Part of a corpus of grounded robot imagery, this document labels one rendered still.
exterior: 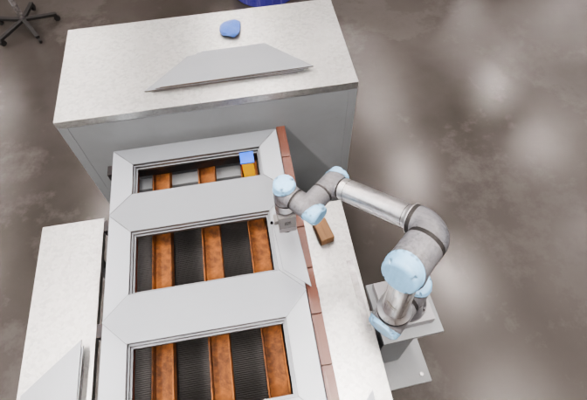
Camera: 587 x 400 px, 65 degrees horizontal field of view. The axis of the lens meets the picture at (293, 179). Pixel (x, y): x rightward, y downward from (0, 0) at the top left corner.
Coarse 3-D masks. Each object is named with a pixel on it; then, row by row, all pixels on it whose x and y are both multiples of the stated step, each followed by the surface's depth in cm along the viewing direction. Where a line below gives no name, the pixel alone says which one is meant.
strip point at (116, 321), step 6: (126, 300) 169; (120, 306) 168; (126, 306) 168; (114, 312) 167; (120, 312) 167; (126, 312) 167; (108, 318) 166; (114, 318) 166; (120, 318) 166; (126, 318) 166; (108, 324) 165; (114, 324) 165; (120, 324) 165; (126, 324) 165; (114, 330) 163; (120, 330) 163; (126, 330) 163; (120, 336) 162; (126, 336) 162; (126, 342) 161
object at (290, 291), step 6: (282, 276) 173; (288, 276) 173; (282, 282) 172; (288, 282) 172; (294, 282) 172; (282, 288) 171; (288, 288) 171; (294, 288) 171; (288, 294) 169; (294, 294) 169; (288, 300) 168; (294, 300) 168; (288, 306) 167; (288, 312) 166
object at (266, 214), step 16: (176, 160) 206; (192, 160) 207; (208, 160) 208; (272, 208) 190; (176, 224) 187; (192, 224) 188; (208, 224) 189; (272, 224) 186; (272, 240) 183; (256, 272) 177; (288, 272) 174; (160, 288) 174; (272, 320) 165; (176, 336) 163; (192, 336) 164; (208, 336) 164; (128, 352) 160; (288, 352) 160; (128, 368) 158; (128, 384) 155
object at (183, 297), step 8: (176, 288) 172; (184, 288) 171; (192, 288) 171; (176, 296) 170; (184, 296) 170; (192, 296) 170; (176, 304) 168; (184, 304) 168; (192, 304) 168; (176, 312) 167; (184, 312) 167; (192, 312) 166; (176, 320) 165; (184, 320) 165; (192, 320) 165; (176, 328) 163; (184, 328) 163; (192, 328) 163
